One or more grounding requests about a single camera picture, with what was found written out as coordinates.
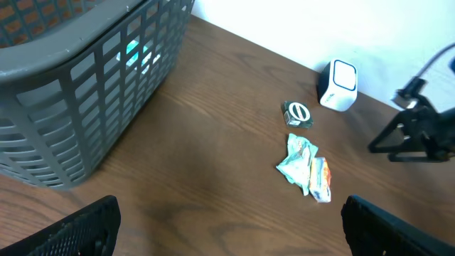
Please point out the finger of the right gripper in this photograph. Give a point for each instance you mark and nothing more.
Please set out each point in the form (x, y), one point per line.
(395, 137)

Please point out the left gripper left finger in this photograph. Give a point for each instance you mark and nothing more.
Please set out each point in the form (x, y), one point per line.
(91, 230)

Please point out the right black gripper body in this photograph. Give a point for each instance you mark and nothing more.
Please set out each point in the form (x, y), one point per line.
(428, 136)

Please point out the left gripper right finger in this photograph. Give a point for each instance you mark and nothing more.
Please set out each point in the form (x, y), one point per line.
(370, 230)

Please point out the small orange snack packet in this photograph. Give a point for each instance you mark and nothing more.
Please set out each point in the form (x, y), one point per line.
(320, 180)

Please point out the teal wet wipes pack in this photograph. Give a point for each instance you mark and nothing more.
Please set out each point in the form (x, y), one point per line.
(296, 166)

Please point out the green round-label ointment box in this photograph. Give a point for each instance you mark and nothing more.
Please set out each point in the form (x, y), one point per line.
(296, 114)

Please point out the white barcode scanner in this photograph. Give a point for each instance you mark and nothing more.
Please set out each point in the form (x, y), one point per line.
(337, 87)

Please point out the grey plastic mesh basket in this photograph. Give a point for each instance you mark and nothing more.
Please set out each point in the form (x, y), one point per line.
(74, 74)

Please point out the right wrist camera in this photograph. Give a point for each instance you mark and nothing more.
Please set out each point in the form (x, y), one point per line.
(407, 97)

